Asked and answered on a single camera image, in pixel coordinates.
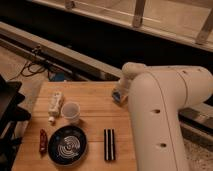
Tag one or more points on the white gripper blue accent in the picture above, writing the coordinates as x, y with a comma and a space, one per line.
120, 91

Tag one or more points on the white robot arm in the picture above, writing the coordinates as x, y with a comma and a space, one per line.
155, 94

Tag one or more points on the translucent plastic cup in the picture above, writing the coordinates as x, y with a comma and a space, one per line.
71, 112

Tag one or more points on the white tube bottle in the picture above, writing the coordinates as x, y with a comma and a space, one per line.
55, 106

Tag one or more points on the blue box on floor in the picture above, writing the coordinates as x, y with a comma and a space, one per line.
58, 77

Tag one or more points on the black plate white spiral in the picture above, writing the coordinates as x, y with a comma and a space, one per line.
67, 145

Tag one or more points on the red pocket knife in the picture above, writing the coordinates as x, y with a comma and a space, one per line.
43, 142

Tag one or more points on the black chair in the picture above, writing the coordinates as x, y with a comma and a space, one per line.
10, 114

